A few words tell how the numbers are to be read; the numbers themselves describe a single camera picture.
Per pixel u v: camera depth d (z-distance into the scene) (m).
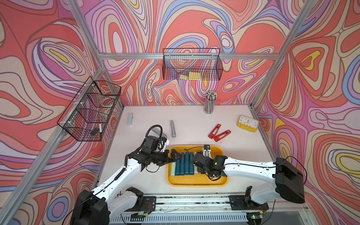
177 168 0.84
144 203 0.72
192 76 0.82
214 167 0.57
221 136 1.00
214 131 1.02
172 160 0.68
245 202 0.66
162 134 0.98
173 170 0.82
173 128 1.04
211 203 0.75
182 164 0.84
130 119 1.08
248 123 1.05
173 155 0.69
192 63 0.96
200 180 0.78
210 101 1.05
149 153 0.62
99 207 0.38
